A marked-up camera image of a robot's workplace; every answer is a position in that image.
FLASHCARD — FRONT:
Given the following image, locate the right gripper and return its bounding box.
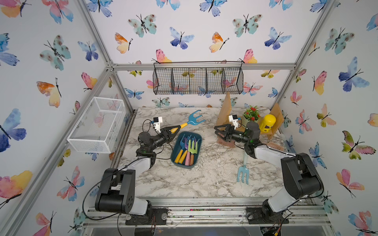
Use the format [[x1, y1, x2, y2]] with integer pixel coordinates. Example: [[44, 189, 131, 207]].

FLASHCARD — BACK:
[[215, 125, 251, 146]]

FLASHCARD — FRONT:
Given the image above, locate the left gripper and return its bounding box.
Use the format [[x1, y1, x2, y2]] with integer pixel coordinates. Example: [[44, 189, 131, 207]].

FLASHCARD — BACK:
[[149, 127, 180, 153]]

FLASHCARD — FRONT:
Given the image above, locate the teal plastic storage box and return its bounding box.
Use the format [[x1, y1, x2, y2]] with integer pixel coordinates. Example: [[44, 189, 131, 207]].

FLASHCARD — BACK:
[[170, 131, 202, 169]]

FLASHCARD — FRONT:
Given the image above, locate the blue claw rake yellow handle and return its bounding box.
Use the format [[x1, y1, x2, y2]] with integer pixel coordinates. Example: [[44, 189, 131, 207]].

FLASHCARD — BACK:
[[170, 110, 206, 134], [178, 135, 196, 164]]

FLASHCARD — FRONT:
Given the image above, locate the green rake wooden handle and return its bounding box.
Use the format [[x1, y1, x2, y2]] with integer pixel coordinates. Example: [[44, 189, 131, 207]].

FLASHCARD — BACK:
[[189, 140, 198, 166]]

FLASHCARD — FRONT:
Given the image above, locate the light blue fork tool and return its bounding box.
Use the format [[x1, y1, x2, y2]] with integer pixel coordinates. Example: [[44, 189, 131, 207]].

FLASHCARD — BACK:
[[237, 152, 249, 185]]

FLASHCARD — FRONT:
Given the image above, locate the teal rake yellow handle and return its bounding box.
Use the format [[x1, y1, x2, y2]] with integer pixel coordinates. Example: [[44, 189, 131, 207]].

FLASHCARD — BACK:
[[174, 136, 185, 163]]

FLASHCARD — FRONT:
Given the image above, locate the purple rake pink handle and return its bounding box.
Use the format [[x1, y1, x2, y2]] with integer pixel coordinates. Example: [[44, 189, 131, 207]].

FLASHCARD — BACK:
[[185, 136, 192, 166]]

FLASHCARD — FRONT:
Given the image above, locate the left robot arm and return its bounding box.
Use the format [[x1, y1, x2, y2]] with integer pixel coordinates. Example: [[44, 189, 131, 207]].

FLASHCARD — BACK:
[[94, 125, 181, 216]]

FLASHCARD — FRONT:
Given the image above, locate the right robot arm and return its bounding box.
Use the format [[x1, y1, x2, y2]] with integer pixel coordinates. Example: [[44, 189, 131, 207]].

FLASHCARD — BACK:
[[214, 122, 324, 223]]

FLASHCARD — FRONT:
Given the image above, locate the wooden shelf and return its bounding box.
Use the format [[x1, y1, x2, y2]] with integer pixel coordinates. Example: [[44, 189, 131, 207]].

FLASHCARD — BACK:
[[216, 93, 284, 140]]

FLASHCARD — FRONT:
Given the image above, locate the potted red flower plant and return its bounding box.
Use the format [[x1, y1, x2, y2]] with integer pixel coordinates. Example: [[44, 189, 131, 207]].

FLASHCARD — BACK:
[[241, 106, 261, 127]]

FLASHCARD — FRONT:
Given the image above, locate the yellow jar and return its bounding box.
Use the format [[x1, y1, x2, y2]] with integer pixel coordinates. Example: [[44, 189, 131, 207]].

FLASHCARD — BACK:
[[259, 114, 277, 133]]

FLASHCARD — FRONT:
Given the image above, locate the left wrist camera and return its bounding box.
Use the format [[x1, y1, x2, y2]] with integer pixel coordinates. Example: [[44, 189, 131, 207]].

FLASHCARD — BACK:
[[152, 117, 162, 133]]

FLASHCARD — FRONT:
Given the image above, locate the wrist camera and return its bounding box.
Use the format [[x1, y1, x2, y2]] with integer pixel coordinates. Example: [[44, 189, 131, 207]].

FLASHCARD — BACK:
[[152, 117, 162, 133], [228, 115, 240, 129]]

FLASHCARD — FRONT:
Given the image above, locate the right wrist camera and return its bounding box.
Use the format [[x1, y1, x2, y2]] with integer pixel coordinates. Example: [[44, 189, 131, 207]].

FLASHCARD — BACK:
[[228, 115, 240, 129]]

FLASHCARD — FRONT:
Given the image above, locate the black wire wall basket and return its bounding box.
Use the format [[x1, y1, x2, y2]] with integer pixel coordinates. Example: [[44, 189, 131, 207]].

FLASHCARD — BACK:
[[153, 61, 244, 97]]

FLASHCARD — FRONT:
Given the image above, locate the white mesh wall basket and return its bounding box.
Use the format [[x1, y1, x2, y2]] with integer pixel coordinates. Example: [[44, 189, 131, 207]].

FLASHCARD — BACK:
[[67, 97, 126, 153]]

